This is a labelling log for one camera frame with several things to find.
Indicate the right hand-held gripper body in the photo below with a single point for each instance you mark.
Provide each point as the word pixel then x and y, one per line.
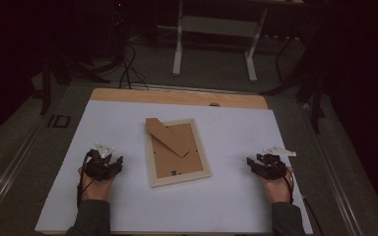
pixel 272 168

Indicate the pale wooden photo frame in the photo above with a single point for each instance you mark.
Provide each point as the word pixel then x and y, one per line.
pixel 177 160

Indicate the white metal table frame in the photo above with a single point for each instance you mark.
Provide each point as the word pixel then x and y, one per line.
pixel 217 26

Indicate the dark equipment tower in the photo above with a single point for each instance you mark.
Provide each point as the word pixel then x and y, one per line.
pixel 118 29

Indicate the black floor socket box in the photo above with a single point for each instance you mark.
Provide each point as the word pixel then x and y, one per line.
pixel 59 121

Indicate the black tripod stand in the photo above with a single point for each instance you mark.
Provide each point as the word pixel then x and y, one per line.
pixel 315 98
pixel 47 82

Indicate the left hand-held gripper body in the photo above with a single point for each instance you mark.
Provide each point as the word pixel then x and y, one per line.
pixel 98 167

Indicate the metal floor rail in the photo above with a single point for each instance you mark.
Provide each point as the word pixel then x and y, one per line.
pixel 338 183
pixel 10 173

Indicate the person's right hand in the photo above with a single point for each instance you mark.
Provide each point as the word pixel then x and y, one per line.
pixel 279 190

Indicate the person's left hand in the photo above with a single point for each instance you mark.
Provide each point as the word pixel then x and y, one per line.
pixel 95 190

